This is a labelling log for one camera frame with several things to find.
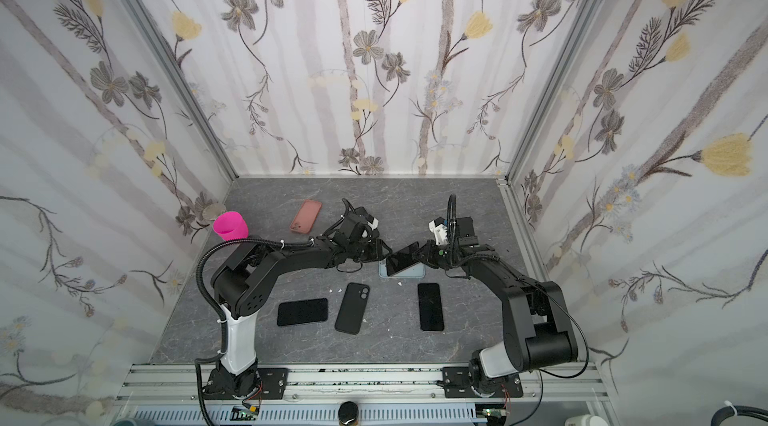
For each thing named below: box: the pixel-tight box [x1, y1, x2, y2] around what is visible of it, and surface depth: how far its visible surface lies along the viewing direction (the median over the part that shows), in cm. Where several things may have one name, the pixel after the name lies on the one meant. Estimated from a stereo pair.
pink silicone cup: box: [213, 211, 249, 241], surface depth 90 cm
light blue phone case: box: [378, 259, 426, 279], surface depth 95 cm
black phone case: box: [335, 282, 370, 335], surface depth 88 cm
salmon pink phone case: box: [290, 199, 322, 234], surface depth 110 cm
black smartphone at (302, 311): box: [277, 298, 328, 326], surface depth 86 cm
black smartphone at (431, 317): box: [418, 283, 444, 331], surface depth 88 cm
